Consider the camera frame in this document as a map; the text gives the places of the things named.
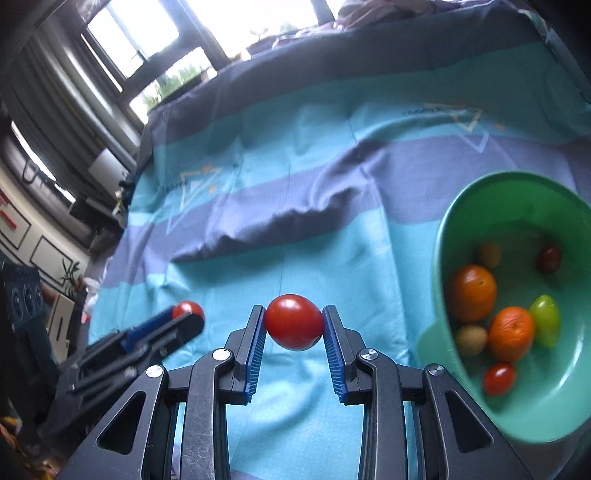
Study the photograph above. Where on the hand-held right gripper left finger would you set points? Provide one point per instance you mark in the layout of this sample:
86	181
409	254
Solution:
253	355

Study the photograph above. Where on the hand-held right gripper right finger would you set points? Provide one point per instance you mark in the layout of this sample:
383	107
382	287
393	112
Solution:
336	355

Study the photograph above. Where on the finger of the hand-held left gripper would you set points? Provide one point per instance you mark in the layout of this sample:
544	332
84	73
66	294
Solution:
138	362
147	325

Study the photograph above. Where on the red cherry tomato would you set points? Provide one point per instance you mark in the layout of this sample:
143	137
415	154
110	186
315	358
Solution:
293	321
499	379
191	308
548	258

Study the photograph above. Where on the light smooth orange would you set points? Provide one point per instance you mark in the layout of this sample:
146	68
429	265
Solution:
473	293

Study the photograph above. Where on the dark textured orange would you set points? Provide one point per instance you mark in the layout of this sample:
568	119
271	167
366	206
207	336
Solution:
511	333

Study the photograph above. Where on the green tomato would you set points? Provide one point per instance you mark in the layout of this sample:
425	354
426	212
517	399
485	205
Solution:
545	321

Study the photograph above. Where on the green plastic bowl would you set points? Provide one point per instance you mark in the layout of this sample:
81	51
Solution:
554	217

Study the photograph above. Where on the white plastic bag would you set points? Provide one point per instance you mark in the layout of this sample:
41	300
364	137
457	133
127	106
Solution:
90	300

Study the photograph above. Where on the small green houseplant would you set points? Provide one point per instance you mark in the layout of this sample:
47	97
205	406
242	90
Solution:
73	276

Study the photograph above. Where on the white box appliance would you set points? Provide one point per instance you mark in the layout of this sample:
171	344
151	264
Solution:
108	167

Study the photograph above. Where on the teal and purple striped blanket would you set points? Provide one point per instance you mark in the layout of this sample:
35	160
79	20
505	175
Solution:
300	161

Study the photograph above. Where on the grey curtain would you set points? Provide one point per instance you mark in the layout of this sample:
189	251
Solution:
69	101

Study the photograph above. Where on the long planter with green plants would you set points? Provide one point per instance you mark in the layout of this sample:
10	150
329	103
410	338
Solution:
178	85

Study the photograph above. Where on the bright window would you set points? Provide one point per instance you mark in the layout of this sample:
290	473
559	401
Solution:
184	32

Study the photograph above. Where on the pile of crumpled clothes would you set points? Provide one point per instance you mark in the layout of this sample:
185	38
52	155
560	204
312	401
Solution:
383	11

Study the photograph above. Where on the framed wall picture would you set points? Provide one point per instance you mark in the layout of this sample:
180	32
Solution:
14	221
53	258

